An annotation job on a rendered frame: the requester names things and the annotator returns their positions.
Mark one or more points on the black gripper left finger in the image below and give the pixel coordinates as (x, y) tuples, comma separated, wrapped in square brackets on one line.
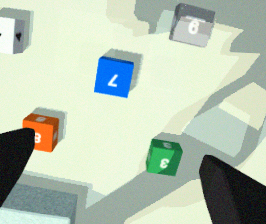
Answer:
[(16, 147)]

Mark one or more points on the green block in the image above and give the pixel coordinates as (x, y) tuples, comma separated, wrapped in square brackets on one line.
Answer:
[(163, 157)]

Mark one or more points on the orange digit block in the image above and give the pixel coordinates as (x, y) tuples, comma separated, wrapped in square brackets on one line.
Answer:
[(46, 131)]

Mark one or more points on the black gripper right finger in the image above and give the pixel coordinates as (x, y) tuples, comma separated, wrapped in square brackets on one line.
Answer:
[(231, 196)]

